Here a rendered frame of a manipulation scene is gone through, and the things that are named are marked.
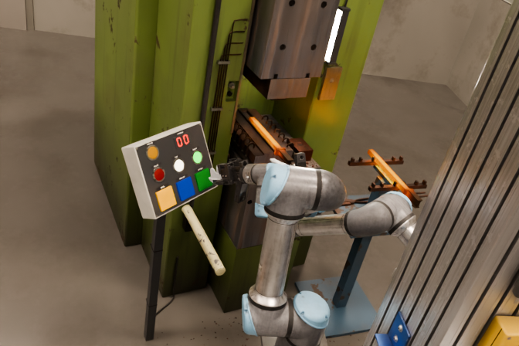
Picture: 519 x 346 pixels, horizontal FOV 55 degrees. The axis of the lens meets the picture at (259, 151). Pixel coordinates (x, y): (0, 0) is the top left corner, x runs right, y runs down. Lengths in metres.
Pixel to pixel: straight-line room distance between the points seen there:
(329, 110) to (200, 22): 0.87
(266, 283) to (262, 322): 0.12
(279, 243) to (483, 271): 0.58
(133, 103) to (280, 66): 0.85
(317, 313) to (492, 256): 0.68
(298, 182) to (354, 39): 1.24
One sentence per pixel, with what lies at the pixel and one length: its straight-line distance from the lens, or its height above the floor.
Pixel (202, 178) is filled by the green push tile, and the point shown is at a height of 1.02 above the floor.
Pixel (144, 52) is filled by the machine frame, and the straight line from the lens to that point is 2.50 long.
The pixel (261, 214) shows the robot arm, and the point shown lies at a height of 1.11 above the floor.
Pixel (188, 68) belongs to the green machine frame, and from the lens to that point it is 2.09.
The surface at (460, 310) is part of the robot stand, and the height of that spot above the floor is 1.47.
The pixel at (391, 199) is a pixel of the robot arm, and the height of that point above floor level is 1.18.
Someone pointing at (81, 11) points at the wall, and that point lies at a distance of 6.13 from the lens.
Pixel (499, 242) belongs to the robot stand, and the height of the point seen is 1.65.
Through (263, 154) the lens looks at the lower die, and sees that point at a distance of 2.30.
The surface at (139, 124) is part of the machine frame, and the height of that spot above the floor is 0.85.
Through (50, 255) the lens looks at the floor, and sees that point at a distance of 3.15.
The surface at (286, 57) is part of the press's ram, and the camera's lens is 2.10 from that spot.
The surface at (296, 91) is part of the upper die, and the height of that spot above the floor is 1.30.
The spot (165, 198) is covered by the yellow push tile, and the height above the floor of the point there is 1.01.
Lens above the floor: 2.16
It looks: 31 degrees down
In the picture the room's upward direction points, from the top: 12 degrees clockwise
